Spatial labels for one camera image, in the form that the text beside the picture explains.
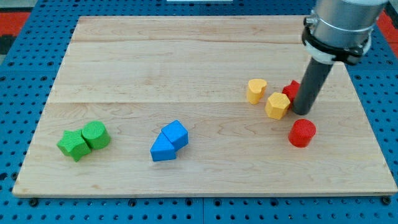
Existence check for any red star block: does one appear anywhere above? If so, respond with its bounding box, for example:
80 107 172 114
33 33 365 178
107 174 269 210
282 80 300 109

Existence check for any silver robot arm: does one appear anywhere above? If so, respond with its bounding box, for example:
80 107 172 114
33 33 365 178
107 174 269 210
302 0 387 65

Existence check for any wooden board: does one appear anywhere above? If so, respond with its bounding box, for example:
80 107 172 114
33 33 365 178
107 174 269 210
12 16 397 198

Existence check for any green star block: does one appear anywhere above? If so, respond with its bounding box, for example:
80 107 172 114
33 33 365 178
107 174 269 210
57 129 91 162

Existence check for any blue cube block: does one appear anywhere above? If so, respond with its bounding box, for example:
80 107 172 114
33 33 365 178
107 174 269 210
161 120 188 151

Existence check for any blue triangle block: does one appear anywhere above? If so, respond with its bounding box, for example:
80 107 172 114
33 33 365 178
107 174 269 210
150 133 177 162

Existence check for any yellow heart block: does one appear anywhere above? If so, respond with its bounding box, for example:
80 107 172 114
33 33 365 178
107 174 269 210
246 78 267 105

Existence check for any yellow hexagon block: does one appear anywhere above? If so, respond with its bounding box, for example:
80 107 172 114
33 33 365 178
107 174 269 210
264 92 290 119

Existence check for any red cylinder block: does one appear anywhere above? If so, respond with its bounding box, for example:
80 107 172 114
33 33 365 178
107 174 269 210
288 119 317 147

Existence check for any green cylinder block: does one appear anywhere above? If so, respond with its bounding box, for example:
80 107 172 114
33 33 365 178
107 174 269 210
82 121 111 150

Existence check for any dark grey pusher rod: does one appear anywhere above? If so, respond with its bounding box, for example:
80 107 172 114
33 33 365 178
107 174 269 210
292 58 333 115

